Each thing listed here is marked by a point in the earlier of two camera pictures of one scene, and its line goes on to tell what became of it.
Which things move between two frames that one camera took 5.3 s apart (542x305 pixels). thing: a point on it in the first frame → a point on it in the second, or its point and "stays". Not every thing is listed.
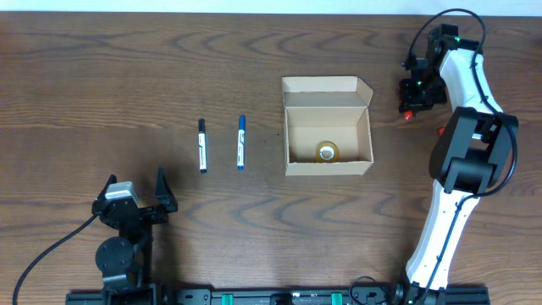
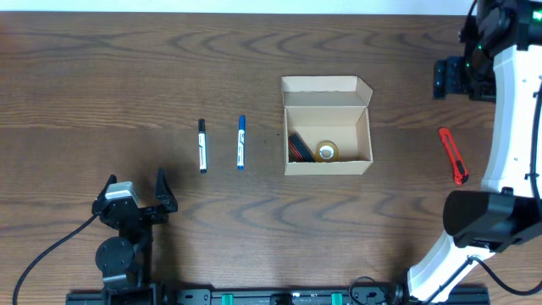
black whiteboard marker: x=202 y=146 stays
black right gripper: x=412 y=100 → x=447 y=79
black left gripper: x=142 y=213 stays
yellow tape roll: x=327 y=151 stays
